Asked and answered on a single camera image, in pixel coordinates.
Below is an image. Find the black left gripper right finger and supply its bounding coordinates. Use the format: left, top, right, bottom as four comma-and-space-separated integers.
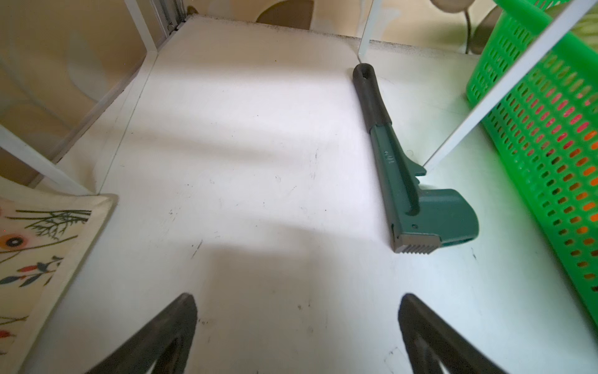
398, 293, 504, 373

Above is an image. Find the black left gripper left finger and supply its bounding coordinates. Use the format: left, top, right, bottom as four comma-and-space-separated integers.
89, 293, 198, 373

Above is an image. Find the cream floral tote bag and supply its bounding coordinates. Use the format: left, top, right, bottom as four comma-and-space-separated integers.
1, 179, 116, 373

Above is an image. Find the green vegetable basket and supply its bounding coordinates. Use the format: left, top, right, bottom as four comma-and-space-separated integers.
466, 0, 598, 326

